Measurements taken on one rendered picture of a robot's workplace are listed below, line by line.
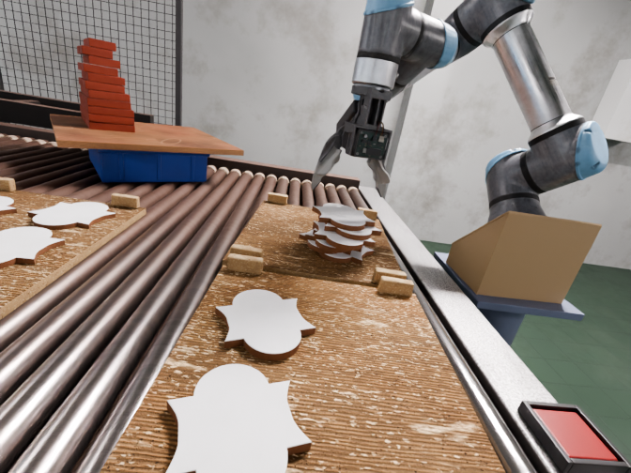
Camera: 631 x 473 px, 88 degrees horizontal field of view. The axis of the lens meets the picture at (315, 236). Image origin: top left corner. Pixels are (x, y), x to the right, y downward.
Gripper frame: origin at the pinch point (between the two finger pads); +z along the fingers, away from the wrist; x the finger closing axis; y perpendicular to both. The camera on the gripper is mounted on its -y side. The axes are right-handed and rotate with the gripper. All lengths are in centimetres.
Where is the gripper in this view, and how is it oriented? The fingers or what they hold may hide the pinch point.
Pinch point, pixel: (346, 193)
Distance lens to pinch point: 68.8
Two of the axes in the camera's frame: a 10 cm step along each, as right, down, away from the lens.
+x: 9.7, 0.7, 2.5
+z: -1.6, 9.2, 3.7
